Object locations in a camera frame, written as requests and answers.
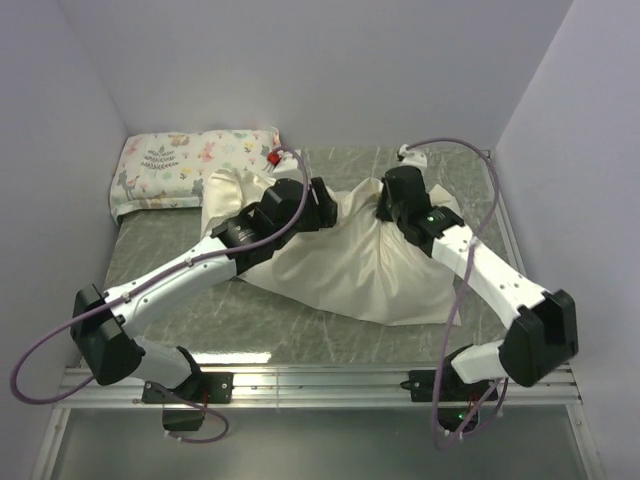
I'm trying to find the cream pillowcase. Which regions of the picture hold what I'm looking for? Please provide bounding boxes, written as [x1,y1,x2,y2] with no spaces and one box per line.
[199,167,464,329]

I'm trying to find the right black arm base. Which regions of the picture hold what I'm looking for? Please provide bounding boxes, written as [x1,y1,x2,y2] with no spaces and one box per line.
[400,367,492,433]

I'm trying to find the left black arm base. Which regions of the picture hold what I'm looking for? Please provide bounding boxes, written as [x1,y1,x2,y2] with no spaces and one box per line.
[141,372,234,434]

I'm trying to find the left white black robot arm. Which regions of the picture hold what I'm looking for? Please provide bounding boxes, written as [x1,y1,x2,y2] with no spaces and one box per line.
[71,177,337,402]

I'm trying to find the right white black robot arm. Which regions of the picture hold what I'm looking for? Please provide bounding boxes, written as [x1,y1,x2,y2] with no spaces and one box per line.
[376,166,579,400]

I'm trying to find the animal print patterned pillow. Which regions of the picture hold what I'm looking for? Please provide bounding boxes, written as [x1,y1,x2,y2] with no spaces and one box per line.
[109,127,281,220]

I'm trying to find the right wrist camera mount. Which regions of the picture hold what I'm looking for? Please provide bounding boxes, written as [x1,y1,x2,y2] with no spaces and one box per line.
[396,144,428,170]

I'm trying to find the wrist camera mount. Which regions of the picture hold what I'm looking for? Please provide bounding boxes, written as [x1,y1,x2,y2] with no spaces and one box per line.
[396,144,428,170]
[266,149,295,170]

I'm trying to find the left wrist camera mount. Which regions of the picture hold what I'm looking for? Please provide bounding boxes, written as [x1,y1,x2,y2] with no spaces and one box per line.
[266,149,295,170]

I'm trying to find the aluminium right side rail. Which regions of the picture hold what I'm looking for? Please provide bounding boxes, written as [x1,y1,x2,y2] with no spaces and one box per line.
[477,149,526,271]

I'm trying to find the aluminium rail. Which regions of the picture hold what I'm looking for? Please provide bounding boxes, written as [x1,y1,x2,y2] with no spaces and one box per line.
[477,149,526,271]
[52,364,584,409]

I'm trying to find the aluminium front rail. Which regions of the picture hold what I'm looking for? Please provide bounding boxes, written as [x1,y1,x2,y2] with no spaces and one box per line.
[52,364,584,409]

